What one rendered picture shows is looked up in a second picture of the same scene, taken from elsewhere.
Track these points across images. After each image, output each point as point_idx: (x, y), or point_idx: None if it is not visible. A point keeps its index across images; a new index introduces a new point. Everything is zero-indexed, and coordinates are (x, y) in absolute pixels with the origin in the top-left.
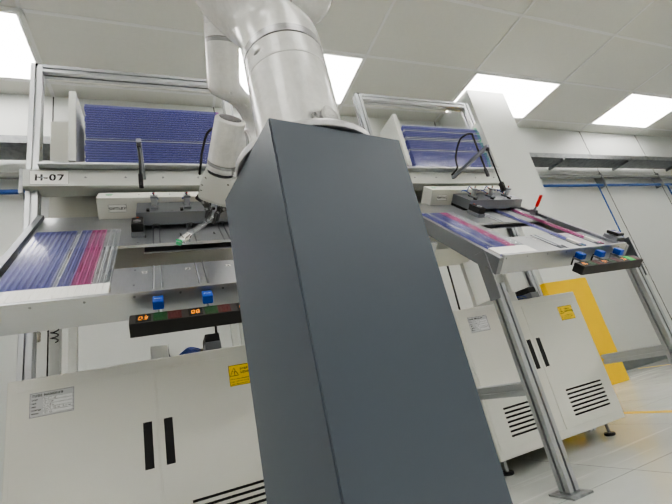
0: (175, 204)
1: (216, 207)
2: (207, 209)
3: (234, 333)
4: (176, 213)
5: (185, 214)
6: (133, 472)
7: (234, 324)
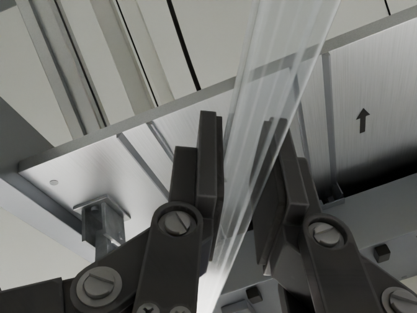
0: (391, 273)
1: (244, 302)
2: (313, 231)
3: (145, 42)
4: (398, 226)
5: (359, 233)
6: None
7: (149, 61)
